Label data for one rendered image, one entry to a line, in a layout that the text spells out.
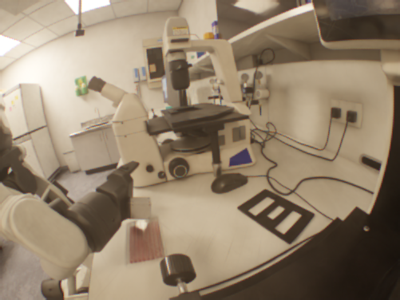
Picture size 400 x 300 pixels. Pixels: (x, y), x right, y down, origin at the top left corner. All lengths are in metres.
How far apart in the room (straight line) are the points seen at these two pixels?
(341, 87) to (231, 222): 0.61
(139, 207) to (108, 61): 3.13
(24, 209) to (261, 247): 0.37
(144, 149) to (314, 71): 0.73
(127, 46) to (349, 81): 3.21
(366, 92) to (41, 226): 0.83
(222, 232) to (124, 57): 3.18
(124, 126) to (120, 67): 2.81
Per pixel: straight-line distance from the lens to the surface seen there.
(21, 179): 0.63
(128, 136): 0.50
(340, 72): 0.73
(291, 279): 0.20
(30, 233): 0.23
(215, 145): 0.47
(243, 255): 0.33
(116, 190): 0.32
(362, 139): 0.71
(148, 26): 3.46
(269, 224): 0.38
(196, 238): 0.36
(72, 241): 0.23
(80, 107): 3.45
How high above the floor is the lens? 1.03
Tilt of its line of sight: 21 degrees down
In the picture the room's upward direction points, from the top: 8 degrees counter-clockwise
